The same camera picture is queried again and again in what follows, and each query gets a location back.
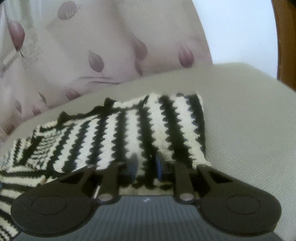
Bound black white striped knit sweater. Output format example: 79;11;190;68
1;93;207;240

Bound pink leaf print curtain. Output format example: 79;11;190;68
1;1;212;142

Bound brown wooden door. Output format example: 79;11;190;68
271;0;295;90

